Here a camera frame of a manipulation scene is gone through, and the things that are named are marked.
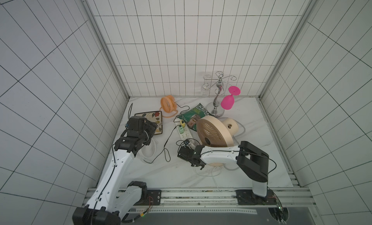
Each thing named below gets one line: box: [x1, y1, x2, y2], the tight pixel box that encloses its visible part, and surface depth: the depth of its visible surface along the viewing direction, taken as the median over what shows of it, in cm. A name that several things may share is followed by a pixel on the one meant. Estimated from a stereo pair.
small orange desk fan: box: [159, 95, 179, 118], surface depth 105 cm
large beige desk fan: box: [196, 115, 240, 167], surface depth 66 cm
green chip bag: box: [176, 102, 214, 132], surface depth 100 cm
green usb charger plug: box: [178, 125, 185, 134], surface depth 94 cm
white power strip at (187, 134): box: [174, 121, 195, 141], surface depth 97 cm
